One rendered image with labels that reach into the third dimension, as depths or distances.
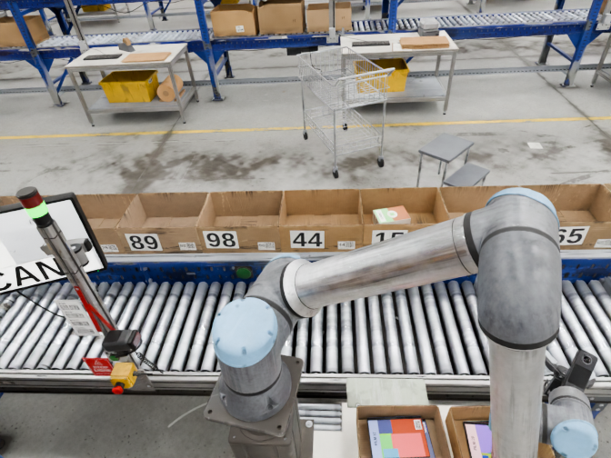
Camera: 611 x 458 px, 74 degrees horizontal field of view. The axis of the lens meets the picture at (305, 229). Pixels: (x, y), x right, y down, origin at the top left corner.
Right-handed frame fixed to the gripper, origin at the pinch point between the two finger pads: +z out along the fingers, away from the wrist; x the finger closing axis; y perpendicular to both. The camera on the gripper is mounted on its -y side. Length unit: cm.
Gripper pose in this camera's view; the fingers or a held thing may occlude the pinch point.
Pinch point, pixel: (566, 356)
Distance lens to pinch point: 148.9
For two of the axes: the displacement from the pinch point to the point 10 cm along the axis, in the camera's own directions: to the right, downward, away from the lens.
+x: 8.4, 4.0, -3.6
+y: -2.7, 8.9, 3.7
